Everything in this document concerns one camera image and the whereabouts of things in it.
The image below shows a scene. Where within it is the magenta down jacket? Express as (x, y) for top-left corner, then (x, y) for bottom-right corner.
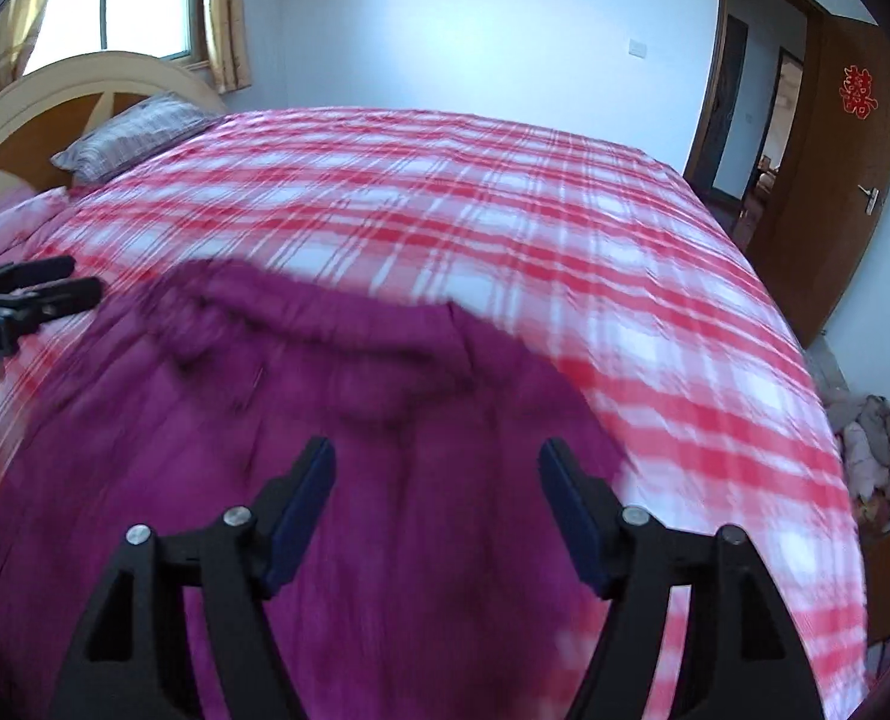
(0, 260), (624, 718)

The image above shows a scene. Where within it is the pile of clothes on floor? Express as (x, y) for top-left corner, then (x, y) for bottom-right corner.
(804, 337), (890, 538)

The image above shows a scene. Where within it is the pink floral folded quilt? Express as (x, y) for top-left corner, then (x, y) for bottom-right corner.
(0, 187), (71, 257)

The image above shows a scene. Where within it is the cream wooden headboard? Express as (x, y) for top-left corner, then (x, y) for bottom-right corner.
(0, 50), (225, 200)

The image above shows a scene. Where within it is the grey striped pillow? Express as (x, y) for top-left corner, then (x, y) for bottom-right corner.
(50, 93), (224, 185)

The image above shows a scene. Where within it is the red white plaid bedsheet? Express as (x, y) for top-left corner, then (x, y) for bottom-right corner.
(0, 107), (866, 718)

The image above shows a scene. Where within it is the gold curtain right of window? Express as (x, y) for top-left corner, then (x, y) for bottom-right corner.
(203, 0), (251, 94)

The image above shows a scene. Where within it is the brown wooden door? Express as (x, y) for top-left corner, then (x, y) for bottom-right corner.
(747, 15), (890, 346)

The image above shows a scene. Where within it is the red double happiness decoration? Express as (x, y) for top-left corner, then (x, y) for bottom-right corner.
(838, 64), (879, 121)

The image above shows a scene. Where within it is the window with dark frame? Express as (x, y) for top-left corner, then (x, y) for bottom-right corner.
(27, 0), (201, 71)

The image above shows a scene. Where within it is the silver door handle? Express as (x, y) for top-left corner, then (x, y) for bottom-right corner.
(856, 184), (881, 216)

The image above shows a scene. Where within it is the white wall switch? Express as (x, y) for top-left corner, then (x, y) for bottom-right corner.
(629, 39), (648, 59)

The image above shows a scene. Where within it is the dark brown door frame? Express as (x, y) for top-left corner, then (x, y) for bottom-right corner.
(684, 0), (827, 216)

